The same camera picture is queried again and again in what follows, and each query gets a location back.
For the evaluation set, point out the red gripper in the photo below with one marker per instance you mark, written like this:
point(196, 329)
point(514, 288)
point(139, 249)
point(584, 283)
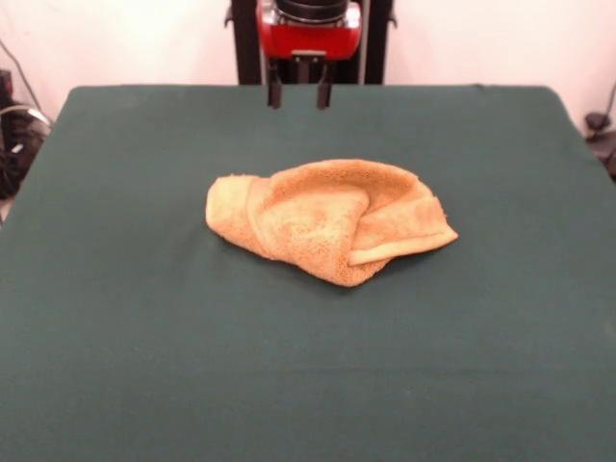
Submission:
point(313, 41)

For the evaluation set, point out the yellow terry towel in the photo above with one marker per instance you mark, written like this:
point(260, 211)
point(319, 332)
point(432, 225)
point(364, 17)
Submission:
point(308, 226)

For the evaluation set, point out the dark green table cloth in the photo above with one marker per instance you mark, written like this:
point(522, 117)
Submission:
point(144, 337)

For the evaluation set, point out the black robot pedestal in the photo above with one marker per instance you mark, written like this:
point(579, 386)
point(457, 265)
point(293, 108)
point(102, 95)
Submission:
point(240, 48)

